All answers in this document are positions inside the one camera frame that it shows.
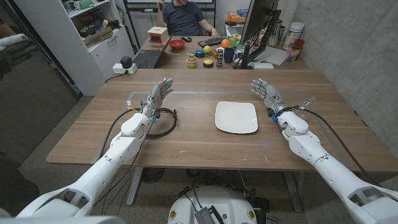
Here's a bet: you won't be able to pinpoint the red bowl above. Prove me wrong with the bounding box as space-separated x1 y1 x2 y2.
169 39 186 51

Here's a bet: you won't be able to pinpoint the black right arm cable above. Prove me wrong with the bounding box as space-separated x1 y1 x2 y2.
289 105 382 187

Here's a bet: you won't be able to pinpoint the small flat white box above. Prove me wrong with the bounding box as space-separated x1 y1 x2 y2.
252 62 275 70

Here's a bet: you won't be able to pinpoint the black power cord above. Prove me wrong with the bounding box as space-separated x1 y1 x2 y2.
104 70 130 84

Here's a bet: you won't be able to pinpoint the white robot torso base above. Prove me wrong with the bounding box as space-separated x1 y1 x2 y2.
167 185 258 224

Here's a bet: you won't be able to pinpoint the grey finned module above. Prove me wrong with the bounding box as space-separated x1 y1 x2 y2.
194 205 224 224

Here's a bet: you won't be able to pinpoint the white printed canister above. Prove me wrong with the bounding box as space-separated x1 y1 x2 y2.
282 21 305 50

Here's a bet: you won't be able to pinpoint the black round floor device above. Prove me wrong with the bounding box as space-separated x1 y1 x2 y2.
141 167 165 184

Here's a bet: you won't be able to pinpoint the brown cardboard box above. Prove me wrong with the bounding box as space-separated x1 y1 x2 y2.
82 26 114 47

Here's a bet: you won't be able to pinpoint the black coiled ethernet cable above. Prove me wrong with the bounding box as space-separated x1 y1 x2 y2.
146 107 178 140

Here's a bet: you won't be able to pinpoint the person in dark trousers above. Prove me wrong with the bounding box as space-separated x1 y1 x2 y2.
0 151 40 215

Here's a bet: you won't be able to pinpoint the black monitor on stand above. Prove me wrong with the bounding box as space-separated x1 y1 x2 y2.
239 0 282 70

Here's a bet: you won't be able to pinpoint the orange box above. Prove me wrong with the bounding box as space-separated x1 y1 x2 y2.
224 11 248 24

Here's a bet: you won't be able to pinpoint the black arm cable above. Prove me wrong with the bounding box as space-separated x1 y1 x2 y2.
289 105 382 187
98 107 142 158

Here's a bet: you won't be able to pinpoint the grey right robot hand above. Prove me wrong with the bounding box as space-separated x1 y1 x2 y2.
250 78 287 115

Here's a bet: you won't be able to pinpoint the black keyboard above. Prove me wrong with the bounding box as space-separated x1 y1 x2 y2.
197 36 228 49

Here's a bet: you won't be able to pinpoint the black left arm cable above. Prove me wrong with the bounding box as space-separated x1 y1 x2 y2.
98 107 142 158

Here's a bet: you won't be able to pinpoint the black power adapter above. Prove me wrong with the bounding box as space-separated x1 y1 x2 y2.
120 56 134 69

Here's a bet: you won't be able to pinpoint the white power strip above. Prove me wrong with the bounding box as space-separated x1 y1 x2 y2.
111 63 138 75

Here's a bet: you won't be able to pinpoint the grey table leg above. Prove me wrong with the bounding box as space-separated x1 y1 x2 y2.
282 170 303 213
126 167 144 207

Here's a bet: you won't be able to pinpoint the white and red box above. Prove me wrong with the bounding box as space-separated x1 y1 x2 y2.
147 26 169 45

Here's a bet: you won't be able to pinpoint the white paper plate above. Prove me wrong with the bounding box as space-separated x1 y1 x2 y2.
215 101 259 135

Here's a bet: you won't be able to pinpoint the red snack jar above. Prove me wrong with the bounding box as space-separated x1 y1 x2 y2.
285 38 306 62

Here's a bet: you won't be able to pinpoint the person in dark polo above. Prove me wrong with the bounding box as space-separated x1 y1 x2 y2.
155 0 220 37

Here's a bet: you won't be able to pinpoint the dark blue mug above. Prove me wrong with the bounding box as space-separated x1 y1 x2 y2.
223 47 238 64

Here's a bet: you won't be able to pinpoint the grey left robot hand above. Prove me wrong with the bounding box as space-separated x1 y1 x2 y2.
141 77 175 118

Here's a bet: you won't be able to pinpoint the tall dark bottle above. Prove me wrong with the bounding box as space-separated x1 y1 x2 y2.
267 19 284 48

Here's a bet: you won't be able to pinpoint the dark open laptop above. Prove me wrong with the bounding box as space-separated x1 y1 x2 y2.
132 34 174 70

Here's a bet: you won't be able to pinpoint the white paper sheets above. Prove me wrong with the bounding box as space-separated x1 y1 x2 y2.
253 45 288 66

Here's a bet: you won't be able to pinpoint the white shelf cabinet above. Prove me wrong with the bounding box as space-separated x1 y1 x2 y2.
14 0 136 96

